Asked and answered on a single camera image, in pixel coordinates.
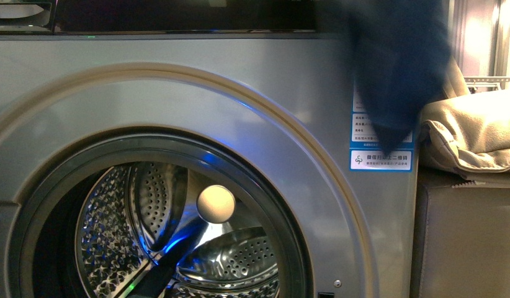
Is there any dark blue knit garment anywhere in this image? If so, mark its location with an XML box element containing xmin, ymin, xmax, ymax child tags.
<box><xmin>353</xmin><ymin>1</ymin><xmax>450</xmax><ymax>154</ymax></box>

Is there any silver front-load washing machine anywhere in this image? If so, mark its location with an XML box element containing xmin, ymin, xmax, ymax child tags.
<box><xmin>0</xmin><ymin>1</ymin><xmax>417</xmax><ymax>297</ymax></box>

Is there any blue white info label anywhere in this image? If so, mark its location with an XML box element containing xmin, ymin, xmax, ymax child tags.
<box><xmin>349</xmin><ymin>89</ymin><xmax>415</xmax><ymax>172</ymax></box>

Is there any stainless steel washer drum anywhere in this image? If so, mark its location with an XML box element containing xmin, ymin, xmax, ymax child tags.
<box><xmin>74</xmin><ymin>161</ymin><xmax>280</xmax><ymax>297</ymax></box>

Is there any beige fabric cover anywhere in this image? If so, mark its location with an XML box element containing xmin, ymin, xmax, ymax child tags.
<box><xmin>419</xmin><ymin>89</ymin><xmax>510</xmax><ymax>185</ymax></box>

